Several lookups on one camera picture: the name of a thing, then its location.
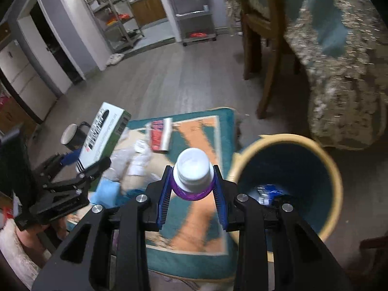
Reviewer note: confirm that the wooden cabinet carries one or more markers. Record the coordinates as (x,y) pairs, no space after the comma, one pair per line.
(150,9)

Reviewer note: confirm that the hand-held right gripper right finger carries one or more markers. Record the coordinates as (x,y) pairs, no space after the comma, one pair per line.
(219,201)

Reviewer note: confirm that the printed teal and orange mat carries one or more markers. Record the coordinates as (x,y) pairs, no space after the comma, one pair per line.
(197,218)

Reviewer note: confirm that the person's left hand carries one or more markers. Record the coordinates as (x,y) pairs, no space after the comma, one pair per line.
(33,241)

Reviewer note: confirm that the blue wrapper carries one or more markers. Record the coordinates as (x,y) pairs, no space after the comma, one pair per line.
(268,193)

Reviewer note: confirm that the grey metal shelf rack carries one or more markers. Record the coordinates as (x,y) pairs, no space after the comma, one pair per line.
(116,15)

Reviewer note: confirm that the patterned tablecloth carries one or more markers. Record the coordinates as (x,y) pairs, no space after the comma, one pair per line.
(342,66)

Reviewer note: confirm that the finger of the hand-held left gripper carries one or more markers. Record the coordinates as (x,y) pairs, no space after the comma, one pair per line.
(97,168)
(68,159)

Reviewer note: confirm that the blue blister pack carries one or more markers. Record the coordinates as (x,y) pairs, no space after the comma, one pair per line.
(106,191)

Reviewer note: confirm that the green and white carton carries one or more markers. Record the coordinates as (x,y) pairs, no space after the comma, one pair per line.
(103,127)

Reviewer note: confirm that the dark wooden chair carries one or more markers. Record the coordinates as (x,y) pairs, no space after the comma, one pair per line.
(374,254)

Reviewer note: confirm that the person's left forearm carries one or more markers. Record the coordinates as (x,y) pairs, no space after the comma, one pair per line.
(15,257)

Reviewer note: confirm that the black mug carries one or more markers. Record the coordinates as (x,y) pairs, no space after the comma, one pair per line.
(72,141)

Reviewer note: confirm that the large crumpled white tissue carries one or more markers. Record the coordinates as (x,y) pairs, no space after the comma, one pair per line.
(138,157)

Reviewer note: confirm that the pair of white slippers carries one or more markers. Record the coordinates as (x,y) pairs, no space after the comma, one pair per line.
(114,59)

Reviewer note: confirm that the blue bin with cream rim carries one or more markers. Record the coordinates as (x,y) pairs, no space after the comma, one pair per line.
(303,172)

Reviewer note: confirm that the red and white packet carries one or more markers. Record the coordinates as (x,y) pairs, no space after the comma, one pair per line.
(160,133)

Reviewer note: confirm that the white bottle with purple label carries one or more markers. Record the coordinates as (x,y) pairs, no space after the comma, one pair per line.
(194,163)

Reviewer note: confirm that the grey rolling cart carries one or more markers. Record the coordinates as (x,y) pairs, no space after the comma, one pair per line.
(194,9)

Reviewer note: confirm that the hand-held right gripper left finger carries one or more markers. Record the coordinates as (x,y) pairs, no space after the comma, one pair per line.
(162,201)

